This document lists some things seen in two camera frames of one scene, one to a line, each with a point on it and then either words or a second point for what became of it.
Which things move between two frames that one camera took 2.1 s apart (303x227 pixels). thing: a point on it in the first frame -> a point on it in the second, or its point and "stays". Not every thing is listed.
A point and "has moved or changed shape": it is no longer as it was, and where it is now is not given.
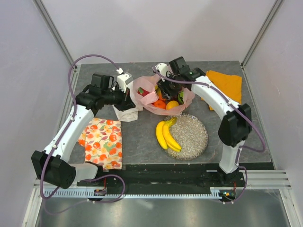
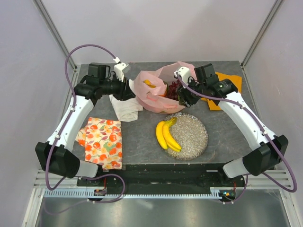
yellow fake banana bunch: (164, 137) stays
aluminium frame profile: (53, 31) stays
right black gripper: (166, 93) -> (184, 98)
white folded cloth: (130, 115) stays
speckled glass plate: (191, 134) stays
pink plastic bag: (143, 88) has moved or changed shape
